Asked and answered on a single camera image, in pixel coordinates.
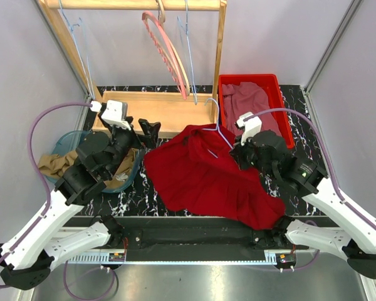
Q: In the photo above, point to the mauve cloth in bin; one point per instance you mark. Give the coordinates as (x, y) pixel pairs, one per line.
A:
(241, 99)

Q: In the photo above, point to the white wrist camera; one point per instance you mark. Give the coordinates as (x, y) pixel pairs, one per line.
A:
(112, 114)
(249, 124)

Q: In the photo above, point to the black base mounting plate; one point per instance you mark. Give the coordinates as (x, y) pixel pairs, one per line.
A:
(195, 240)

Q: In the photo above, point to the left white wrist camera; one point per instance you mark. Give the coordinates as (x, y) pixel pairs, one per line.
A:
(112, 114)

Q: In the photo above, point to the red plastic bin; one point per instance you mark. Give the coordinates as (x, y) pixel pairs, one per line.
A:
(269, 83)

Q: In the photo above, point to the wooden clothes rack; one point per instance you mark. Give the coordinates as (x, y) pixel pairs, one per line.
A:
(126, 66)

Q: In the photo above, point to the tan garment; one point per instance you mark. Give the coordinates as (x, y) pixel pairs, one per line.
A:
(54, 166)

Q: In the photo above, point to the red pleated skirt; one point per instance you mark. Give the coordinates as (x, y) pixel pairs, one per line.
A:
(194, 171)

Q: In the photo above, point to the teal plastic basket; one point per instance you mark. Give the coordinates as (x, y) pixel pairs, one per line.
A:
(71, 140)

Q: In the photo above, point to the pink wooden hanger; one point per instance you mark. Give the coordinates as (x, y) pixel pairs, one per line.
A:
(155, 28)

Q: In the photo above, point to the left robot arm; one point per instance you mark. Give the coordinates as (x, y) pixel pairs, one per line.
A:
(33, 253)

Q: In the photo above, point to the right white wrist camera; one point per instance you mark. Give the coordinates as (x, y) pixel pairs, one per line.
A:
(249, 124)

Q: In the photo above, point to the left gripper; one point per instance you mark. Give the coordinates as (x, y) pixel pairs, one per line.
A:
(151, 131)

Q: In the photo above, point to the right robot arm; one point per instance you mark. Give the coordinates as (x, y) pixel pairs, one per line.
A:
(355, 239)

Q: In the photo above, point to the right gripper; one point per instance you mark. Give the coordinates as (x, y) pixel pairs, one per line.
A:
(237, 153)

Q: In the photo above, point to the blue wire hanger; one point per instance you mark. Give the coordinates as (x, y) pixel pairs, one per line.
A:
(184, 34)
(85, 64)
(217, 125)

